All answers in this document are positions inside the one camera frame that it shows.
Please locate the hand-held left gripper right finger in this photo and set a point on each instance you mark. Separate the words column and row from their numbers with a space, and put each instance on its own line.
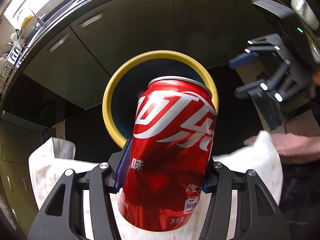
column 205, row 187

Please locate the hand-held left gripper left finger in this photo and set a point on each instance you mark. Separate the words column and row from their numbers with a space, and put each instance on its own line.
column 123, row 170

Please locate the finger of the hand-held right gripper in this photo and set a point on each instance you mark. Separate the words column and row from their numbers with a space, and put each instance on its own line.
column 243, row 90
column 241, row 60

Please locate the red soda can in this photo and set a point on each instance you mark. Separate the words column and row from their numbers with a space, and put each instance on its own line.
column 170, row 142

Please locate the yellow rimmed trash bin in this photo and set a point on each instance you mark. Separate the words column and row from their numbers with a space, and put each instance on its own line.
column 110, row 100

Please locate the white floral tablecloth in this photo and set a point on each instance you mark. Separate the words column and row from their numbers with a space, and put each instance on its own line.
column 260, row 160

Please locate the green sink base cabinets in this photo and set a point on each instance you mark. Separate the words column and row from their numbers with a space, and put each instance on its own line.
column 150, row 25

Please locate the green base cabinets with drawers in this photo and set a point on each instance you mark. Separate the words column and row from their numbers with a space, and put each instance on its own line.
column 15, row 155

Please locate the white dish rack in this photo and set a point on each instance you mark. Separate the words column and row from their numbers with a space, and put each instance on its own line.
column 10, row 60

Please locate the small steel faucet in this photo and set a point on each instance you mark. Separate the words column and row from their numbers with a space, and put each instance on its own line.
column 40, row 18

